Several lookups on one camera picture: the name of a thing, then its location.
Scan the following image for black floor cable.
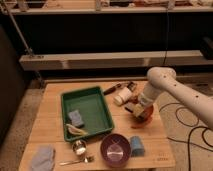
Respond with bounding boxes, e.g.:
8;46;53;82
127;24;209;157
158;101;213;171

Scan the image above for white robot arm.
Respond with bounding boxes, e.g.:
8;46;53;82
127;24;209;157
133;67;213;131

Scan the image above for grey blue cloth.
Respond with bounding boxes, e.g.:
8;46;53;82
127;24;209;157
29;146;55;171

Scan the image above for dark handled knife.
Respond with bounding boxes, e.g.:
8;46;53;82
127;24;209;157
103;83;121;95

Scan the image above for banana in tray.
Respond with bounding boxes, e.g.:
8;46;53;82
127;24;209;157
66;124;87;136

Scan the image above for small metal cup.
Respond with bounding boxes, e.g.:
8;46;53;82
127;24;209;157
72;140;87;156

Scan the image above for metal spoon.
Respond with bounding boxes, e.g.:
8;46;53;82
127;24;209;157
59;156;94;166

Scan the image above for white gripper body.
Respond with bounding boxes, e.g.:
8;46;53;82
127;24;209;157
133;103;149;118

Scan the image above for purple bowl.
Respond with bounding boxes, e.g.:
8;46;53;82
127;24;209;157
100;133;131;168

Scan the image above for red bowl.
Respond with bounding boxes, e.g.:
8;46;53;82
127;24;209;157
132;104;154;123

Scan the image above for green plastic tray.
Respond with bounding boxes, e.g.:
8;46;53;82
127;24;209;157
61;86;114;142

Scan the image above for blue sponge in tray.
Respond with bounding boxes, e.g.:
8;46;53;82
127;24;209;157
68;110;84;128

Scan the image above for white cylinder bottle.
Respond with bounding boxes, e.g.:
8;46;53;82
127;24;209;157
114;87;132;106

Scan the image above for wooden table edge rail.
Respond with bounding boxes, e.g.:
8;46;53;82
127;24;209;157
19;50;213;71

